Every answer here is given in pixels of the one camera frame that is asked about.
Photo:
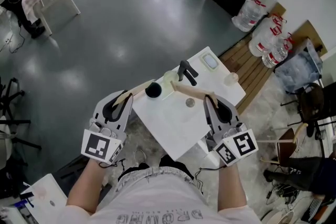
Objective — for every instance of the person's white shoe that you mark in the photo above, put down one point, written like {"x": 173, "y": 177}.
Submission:
{"x": 140, "y": 156}

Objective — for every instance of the wooden slat deck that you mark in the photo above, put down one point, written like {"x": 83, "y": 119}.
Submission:
{"x": 249, "y": 73}

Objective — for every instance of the person's left forearm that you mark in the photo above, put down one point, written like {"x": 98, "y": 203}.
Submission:
{"x": 86, "y": 186}

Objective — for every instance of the black round-back chair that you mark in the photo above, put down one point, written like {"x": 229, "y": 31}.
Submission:
{"x": 312, "y": 105}

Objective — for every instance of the person's right forearm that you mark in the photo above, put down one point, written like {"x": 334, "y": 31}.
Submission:
{"x": 232, "y": 189}

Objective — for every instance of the person's black trousers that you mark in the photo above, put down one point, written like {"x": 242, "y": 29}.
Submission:
{"x": 173, "y": 168}

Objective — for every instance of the tall translucent tumbler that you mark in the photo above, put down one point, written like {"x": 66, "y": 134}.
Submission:
{"x": 171, "y": 78}

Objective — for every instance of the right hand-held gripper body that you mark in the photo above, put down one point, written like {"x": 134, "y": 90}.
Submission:
{"x": 236, "y": 147}

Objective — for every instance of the white soap dish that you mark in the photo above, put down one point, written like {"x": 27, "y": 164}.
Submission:
{"x": 210, "y": 61}

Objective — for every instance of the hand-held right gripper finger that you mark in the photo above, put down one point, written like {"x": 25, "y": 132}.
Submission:
{"x": 235, "y": 115}
{"x": 212, "y": 120}

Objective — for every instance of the black faucet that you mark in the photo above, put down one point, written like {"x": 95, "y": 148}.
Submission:
{"x": 183, "y": 69}

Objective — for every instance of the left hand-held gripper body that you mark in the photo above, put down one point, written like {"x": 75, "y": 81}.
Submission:
{"x": 95, "y": 145}

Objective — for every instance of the small clear jar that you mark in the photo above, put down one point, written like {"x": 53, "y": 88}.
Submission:
{"x": 231, "y": 79}

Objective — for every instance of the person's white printed T-shirt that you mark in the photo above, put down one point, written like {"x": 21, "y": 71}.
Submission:
{"x": 157, "y": 199}

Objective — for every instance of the wooden chair brown seat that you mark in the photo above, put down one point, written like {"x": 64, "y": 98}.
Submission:
{"x": 284, "y": 147}

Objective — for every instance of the black office chair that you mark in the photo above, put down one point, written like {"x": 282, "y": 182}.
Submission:
{"x": 10, "y": 118}

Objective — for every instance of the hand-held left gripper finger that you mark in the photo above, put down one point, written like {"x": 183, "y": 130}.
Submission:
{"x": 98, "y": 110}
{"x": 126, "y": 118}

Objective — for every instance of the white rectangular sink basin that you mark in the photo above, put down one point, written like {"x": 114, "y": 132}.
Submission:
{"x": 44, "y": 191}

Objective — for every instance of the clear plastic storage bin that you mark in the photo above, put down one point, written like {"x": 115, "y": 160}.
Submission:
{"x": 299, "y": 68}

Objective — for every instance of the clear water jug red label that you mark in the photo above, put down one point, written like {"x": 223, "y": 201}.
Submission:
{"x": 263, "y": 39}
{"x": 248, "y": 15}
{"x": 277, "y": 53}

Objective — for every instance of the brown cardboard sheet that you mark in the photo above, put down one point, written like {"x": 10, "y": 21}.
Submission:
{"x": 309, "y": 34}

